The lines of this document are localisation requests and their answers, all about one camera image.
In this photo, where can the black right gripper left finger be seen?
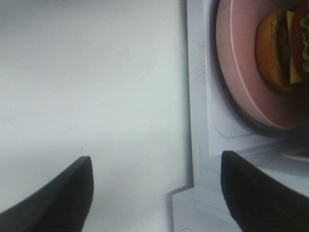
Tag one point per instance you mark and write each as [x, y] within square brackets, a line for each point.
[62, 205]

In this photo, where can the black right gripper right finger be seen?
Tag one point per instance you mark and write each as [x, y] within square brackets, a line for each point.
[259, 203]

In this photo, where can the toy burger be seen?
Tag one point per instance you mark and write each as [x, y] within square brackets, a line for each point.
[282, 48]

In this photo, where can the pink round plate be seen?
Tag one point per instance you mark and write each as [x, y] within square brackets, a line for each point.
[246, 72]

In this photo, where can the white microwave oven body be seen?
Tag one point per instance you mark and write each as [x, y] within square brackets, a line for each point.
[232, 108]

